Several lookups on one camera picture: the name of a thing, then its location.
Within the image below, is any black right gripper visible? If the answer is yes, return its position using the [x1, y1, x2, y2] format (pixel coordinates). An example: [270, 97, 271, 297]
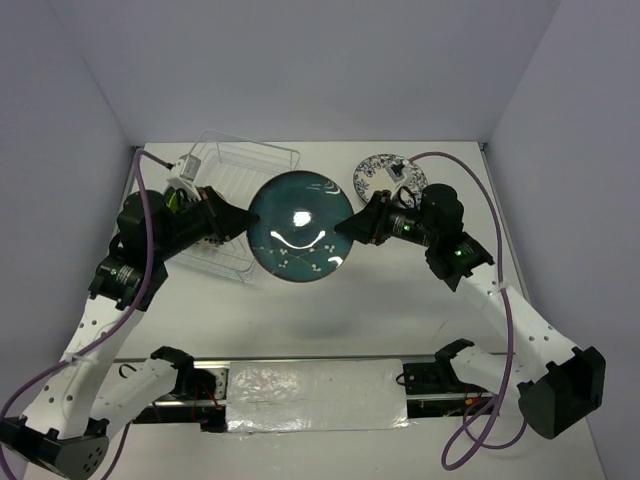
[334, 189, 437, 247]

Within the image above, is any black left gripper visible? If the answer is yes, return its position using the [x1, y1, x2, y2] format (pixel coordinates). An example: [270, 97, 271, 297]
[150, 185, 259, 261]

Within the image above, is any blue white floral plate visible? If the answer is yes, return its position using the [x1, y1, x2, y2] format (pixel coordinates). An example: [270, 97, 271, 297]
[352, 153, 428, 208]

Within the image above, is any dark green plate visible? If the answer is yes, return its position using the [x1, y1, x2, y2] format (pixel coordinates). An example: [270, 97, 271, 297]
[247, 170, 353, 283]

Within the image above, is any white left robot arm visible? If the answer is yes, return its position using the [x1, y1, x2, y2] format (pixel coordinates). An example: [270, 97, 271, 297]
[1, 187, 259, 479]

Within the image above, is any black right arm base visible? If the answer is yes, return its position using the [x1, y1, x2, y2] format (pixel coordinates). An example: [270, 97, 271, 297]
[396, 360, 492, 419]

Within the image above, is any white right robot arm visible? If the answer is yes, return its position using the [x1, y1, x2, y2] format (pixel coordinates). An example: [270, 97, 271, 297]
[335, 184, 606, 439]

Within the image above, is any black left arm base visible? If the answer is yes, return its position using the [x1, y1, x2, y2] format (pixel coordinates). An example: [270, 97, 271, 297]
[133, 361, 230, 433]

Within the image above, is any lime green plate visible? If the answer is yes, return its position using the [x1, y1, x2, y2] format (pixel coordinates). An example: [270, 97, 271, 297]
[163, 186, 183, 213]

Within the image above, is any silver foil sheet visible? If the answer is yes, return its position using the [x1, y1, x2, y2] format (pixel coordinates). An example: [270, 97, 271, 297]
[225, 359, 409, 433]

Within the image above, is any clear wire dish rack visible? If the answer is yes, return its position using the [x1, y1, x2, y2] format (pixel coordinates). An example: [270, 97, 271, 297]
[173, 130, 301, 284]

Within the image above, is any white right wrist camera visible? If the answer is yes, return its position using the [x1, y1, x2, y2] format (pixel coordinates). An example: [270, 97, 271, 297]
[385, 160, 412, 198]

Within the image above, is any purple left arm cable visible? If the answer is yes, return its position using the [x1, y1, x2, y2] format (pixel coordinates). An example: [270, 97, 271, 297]
[0, 148, 174, 480]

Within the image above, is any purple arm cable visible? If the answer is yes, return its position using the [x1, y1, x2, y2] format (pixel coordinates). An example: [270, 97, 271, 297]
[407, 150, 529, 472]
[0, 148, 174, 480]

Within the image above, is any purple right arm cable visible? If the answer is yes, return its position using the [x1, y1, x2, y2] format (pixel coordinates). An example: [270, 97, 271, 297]
[407, 150, 529, 472]

